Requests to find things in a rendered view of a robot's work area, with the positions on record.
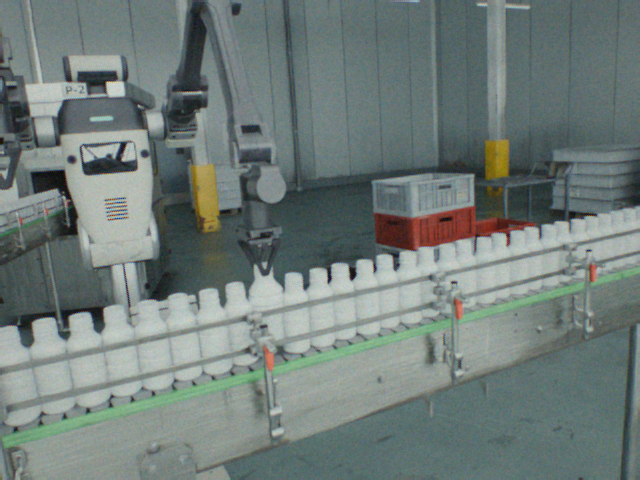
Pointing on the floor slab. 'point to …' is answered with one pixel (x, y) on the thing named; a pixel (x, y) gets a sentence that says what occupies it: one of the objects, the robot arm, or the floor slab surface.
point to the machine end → (62, 252)
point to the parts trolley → (528, 189)
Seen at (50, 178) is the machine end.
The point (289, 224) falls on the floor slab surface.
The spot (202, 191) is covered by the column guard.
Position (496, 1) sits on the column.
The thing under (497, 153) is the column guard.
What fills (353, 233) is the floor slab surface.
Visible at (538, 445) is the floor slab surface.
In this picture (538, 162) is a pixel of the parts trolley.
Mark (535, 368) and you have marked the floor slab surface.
